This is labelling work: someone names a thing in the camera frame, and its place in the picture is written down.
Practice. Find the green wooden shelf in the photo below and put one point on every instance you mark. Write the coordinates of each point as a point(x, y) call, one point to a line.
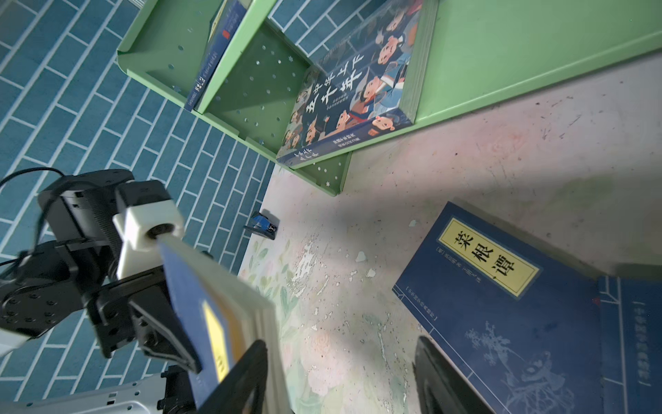
point(482, 53)

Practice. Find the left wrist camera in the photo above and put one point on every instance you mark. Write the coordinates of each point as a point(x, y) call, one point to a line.
point(145, 211)

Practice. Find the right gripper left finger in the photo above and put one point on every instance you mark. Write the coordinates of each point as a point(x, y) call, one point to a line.
point(243, 389)

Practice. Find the small middle blue book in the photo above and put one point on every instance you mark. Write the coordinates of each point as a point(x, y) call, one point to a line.
point(522, 328)

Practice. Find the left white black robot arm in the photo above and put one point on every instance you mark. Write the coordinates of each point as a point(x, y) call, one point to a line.
point(169, 392)

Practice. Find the blue book yellow label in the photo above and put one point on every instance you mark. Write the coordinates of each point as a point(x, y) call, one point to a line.
point(223, 316)
point(223, 27)

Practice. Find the black blue stapler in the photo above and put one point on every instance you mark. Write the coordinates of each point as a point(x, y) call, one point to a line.
point(261, 225)

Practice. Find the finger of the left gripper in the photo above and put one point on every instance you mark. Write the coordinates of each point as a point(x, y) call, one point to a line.
point(160, 333)

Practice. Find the illustrated cartoon cover book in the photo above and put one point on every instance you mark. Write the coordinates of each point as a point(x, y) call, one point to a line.
point(367, 86)

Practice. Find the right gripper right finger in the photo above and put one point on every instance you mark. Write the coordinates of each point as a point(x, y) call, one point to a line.
point(440, 388)

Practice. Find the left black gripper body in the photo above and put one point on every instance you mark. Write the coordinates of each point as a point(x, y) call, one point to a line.
point(77, 269)

